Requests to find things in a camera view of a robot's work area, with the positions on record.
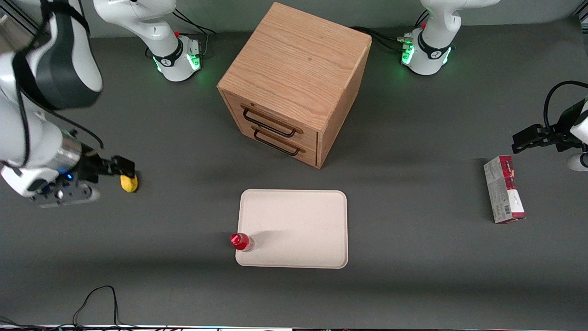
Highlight black left base cables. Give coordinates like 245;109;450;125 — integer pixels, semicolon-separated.
351;26;414;52

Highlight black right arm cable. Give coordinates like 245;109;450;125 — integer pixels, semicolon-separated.
11;0;105;166

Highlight black right base cables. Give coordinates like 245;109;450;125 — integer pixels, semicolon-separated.
172;9;219;60

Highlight wooden drawer front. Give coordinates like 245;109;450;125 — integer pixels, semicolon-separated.
224;91;319;150
232;115;318;167

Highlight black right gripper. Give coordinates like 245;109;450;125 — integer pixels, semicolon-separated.
73;154;137;185

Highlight beige rectangular tray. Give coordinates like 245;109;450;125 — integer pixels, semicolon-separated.
235;189;349;269

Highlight red coke bottle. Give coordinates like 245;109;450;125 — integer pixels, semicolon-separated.
230;233;254;252

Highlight red plaid cardboard box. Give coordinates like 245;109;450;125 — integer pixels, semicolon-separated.
483;155;527;224

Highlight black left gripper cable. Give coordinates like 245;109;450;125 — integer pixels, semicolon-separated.
544;81;588;134

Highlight thin black looped cable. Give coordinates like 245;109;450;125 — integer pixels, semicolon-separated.
73;285;138;331

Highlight black metal drawer handle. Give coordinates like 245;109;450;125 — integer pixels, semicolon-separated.
241;105;304;138
253;129;306;157

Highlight wooden drawer cabinet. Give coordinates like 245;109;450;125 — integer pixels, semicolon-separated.
217;2;373;169

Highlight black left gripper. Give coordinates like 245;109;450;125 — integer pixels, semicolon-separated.
512;100;585;154

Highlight black base cables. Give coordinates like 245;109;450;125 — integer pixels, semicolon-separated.
172;9;219;60
351;26;414;52

